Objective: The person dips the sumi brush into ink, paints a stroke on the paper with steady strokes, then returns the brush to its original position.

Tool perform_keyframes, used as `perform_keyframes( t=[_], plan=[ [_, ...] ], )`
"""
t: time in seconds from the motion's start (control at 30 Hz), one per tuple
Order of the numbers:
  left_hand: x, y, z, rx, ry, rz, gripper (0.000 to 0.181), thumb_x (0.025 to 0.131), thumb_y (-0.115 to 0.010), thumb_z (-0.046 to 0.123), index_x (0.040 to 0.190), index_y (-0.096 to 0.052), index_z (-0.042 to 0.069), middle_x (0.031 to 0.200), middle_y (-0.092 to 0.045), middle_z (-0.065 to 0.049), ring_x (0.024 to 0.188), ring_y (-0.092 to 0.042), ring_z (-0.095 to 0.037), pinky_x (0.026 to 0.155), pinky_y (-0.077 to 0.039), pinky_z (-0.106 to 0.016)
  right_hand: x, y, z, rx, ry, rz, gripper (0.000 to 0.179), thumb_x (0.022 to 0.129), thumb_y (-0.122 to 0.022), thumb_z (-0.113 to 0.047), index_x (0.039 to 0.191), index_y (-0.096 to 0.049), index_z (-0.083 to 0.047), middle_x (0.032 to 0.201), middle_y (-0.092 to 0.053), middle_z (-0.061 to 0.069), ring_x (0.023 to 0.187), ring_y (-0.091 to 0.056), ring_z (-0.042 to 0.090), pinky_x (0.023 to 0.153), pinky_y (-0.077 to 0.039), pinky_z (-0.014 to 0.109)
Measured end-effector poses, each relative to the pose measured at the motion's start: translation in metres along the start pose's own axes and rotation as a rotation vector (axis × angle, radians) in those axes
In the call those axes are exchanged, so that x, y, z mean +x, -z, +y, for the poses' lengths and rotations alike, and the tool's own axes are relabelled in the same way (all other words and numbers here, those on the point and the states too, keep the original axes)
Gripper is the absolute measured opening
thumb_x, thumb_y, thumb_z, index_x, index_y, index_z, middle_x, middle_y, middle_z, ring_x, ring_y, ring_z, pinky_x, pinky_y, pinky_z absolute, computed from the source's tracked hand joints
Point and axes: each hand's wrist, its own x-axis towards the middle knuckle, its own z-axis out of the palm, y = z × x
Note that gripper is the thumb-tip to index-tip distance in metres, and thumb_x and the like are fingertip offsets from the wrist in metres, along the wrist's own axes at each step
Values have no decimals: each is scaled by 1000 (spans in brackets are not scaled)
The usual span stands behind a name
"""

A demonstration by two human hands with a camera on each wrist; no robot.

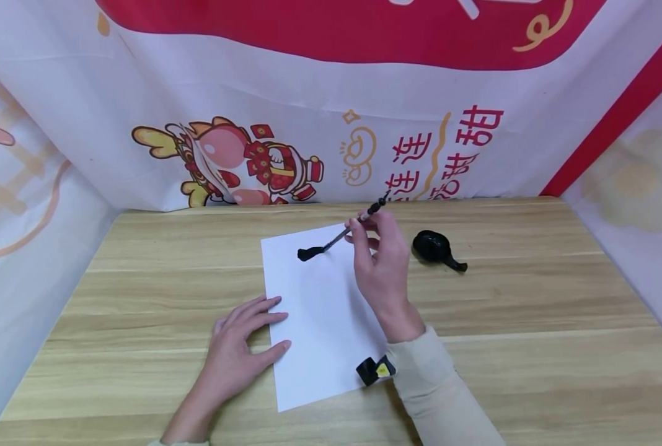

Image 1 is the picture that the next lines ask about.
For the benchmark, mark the person's left thumb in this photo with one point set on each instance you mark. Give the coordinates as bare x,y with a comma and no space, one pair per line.
272,351

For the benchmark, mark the black ink dish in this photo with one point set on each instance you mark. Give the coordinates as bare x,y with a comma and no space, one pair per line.
432,246

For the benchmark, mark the person's left index finger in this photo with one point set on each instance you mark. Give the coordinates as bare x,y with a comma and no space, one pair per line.
269,321

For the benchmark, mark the person's left forearm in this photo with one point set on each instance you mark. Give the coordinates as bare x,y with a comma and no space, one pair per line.
189,415

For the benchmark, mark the person's left middle finger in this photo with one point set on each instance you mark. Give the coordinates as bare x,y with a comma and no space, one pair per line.
259,306

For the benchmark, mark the black calligraphy brush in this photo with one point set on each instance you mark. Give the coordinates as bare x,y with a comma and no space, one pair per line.
339,236

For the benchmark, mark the white paper sheet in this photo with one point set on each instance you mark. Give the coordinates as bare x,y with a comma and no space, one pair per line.
320,322

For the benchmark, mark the person's right hand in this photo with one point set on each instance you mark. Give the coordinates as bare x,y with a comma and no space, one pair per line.
388,272

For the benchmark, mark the person's right fingers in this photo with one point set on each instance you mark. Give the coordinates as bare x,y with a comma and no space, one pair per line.
371,228

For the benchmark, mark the person's right thumb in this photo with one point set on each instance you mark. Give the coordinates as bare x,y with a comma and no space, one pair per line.
360,257

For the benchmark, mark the person's left hand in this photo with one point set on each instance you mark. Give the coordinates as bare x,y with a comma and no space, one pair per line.
231,359

